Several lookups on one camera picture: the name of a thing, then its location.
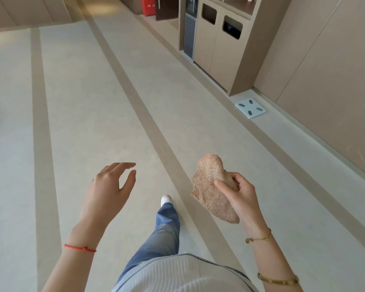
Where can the beige cleaning cloth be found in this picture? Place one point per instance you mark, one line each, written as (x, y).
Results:
(206, 191)

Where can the brown wooden shelf unit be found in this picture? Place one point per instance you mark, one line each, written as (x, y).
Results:
(231, 48)

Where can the person's right forearm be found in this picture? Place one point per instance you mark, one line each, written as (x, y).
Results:
(273, 264)

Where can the person's left white shoe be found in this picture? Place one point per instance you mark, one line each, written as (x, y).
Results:
(165, 200)

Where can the gold bangle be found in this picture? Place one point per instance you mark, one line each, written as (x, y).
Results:
(276, 281)

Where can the dark brown door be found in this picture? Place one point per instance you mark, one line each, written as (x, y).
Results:
(166, 7)

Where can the person's blue jeans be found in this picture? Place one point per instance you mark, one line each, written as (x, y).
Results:
(161, 234)

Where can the red fire cabinet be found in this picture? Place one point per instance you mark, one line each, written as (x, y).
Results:
(148, 6)

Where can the person's white ribbed top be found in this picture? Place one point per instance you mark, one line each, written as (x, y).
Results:
(182, 275)

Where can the person's left hand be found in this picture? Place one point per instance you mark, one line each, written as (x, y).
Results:
(103, 197)

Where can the white bathroom scale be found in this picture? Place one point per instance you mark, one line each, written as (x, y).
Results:
(250, 108)

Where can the person's right hand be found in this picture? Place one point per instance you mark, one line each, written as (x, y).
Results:
(246, 200)

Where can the grey panel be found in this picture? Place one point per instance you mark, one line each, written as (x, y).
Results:
(190, 33)

